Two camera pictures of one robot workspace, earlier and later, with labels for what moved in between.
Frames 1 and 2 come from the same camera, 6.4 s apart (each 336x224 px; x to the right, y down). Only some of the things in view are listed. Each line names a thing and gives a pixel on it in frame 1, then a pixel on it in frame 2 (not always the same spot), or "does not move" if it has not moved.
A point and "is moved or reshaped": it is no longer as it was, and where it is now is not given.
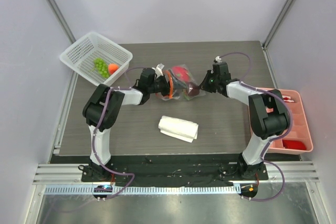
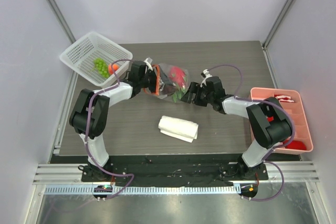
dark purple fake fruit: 192,89 is moved or reshaped
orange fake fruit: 112,68 does not move
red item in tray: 293,144 does not move
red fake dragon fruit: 181,73 is moved or reshaped
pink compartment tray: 298,140 does not move
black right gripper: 206,81 -> 197,93
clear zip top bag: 182,84 does not move
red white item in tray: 287,98 does not move
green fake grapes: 102,67 does not move
